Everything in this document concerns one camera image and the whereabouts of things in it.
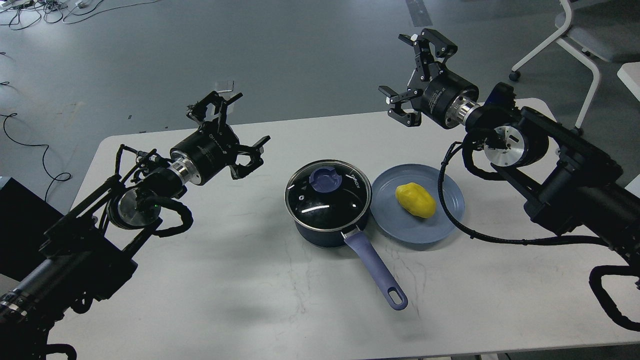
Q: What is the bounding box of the tangled cables top left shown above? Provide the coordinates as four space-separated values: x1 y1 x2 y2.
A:
0 0 161 31

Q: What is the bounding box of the dark pot with purple handle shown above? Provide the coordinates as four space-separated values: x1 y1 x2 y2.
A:
285 159 409 311

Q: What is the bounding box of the black cable on floor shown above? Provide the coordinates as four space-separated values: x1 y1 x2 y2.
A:
0 112 73 202

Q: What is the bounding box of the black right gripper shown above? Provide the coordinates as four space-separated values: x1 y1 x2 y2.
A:
378 28 479 129

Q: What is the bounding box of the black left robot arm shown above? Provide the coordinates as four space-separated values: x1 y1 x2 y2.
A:
1 91 270 360

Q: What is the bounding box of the blue round plate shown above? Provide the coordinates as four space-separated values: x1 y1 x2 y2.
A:
370 163 457 246

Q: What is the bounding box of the white office chair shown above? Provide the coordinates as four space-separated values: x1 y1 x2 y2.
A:
509 0 640 135

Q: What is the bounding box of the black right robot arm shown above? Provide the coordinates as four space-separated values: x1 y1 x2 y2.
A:
378 28 640 332

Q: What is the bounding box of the black box at left edge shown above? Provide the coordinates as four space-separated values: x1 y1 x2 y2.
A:
0 177 63 281

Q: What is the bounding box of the glass lid with purple knob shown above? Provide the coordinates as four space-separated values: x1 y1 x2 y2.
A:
284 159 372 232

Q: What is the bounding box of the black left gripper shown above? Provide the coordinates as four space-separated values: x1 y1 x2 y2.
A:
170 91 271 186

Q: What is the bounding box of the white table corner right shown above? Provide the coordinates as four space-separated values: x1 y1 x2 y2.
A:
617 61 640 101

